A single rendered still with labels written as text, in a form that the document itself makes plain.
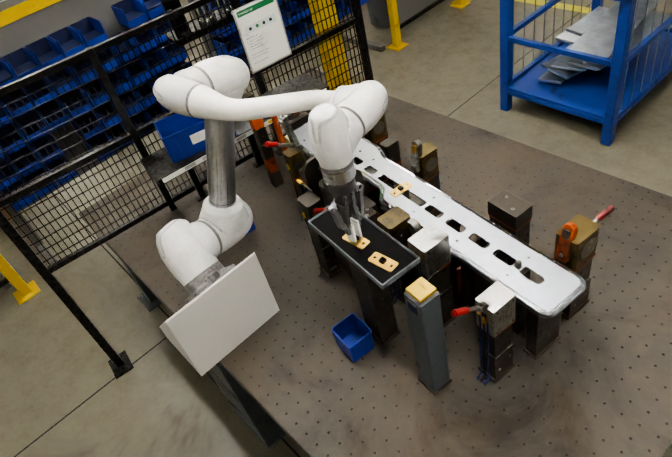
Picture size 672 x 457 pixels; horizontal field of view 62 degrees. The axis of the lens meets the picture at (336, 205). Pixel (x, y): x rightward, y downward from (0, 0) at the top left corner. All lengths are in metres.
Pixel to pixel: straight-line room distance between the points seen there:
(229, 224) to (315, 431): 0.79
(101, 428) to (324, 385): 1.47
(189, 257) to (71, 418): 1.44
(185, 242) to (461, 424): 1.09
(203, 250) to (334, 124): 0.88
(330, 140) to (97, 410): 2.19
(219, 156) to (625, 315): 1.44
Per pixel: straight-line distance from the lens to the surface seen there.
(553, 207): 2.38
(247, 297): 2.01
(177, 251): 2.04
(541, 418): 1.83
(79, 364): 3.42
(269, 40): 2.70
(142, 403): 3.07
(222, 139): 1.92
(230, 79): 1.81
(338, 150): 1.38
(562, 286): 1.72
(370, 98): 1.47
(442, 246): 1.70
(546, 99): 3.92
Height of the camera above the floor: 2.32
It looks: 41 degrees down
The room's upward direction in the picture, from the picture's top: 15 degrees counter-clockwise
